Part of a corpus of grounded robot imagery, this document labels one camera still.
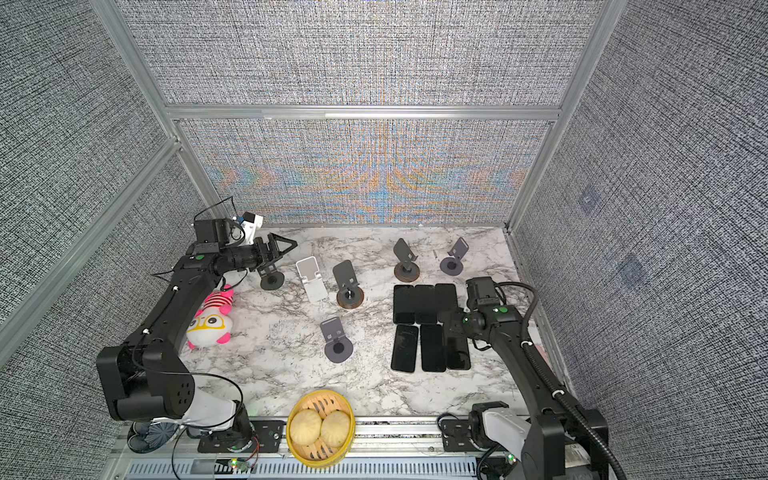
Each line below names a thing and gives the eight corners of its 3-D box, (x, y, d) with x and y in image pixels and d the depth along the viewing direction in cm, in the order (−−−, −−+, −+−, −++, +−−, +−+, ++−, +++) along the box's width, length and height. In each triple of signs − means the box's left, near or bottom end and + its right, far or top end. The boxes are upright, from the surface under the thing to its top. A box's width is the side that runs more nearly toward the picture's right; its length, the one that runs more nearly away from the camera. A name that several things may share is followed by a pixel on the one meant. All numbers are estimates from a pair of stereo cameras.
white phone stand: (310, 305, 99) (303, 286, 91) (302, 280, 106) (295, 261, 97) (328, 299, 101) (323, 280, 92) (319, 275, 107) (314, 255, 99)
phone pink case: (389, 369, 86) (390, 367, 84) (396, 326, 95) (396, 323, 93) (413, 374, 85) (414, 371, 84) (418, 330, 94) (419, 326, 92)
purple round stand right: (442, 271, 108) (447, 252, 100) (452, 256, 113) (458, 236, 104) (456, 279, 106) (463, 259, 98) (467, 262, 111) (474, 243, 102)
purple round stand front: (330, 365, 87) (324, 349, 78) (325, 339, 92) (319, 321, 83) (354, 358, 88) (351, 342, 79) (348, 332, 93) (345, 315, 84)
